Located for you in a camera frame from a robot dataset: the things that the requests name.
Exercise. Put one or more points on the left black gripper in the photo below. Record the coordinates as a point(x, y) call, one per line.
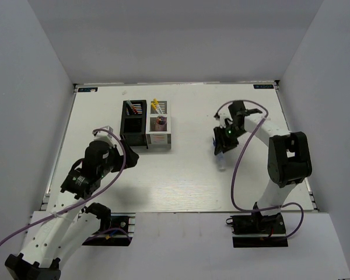
point(131, 157)

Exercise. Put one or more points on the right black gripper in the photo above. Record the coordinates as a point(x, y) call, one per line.
point(222, 143)

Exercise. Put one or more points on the clear blue spray bottle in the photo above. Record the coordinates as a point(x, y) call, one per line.
point(221, 162)

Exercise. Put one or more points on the pink cylindrical tube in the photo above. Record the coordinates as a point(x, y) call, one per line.
point(161, 120)

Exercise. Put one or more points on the green gel pen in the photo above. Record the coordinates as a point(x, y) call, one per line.
point(129, 108)

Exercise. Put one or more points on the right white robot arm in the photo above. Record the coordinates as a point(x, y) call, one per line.
point(288, 160)

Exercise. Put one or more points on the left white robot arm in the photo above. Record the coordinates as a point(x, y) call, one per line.
point(72, 221)

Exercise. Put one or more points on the black slotted pen holder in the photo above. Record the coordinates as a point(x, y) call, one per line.
point(133, 126)

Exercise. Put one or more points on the white slotted pen holder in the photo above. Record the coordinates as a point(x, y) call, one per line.
point(159, 136)

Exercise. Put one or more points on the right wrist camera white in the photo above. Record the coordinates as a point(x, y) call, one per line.
point(224, 120)

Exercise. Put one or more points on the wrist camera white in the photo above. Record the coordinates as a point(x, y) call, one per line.
point(104, 135)
point(224, 120)

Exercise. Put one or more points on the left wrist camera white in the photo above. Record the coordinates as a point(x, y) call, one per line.
point(104, 135)

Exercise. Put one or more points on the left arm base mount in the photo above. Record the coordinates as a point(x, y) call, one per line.
point(119, 232)

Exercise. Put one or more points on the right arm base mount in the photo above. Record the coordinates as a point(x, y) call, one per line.
point(257, 231)

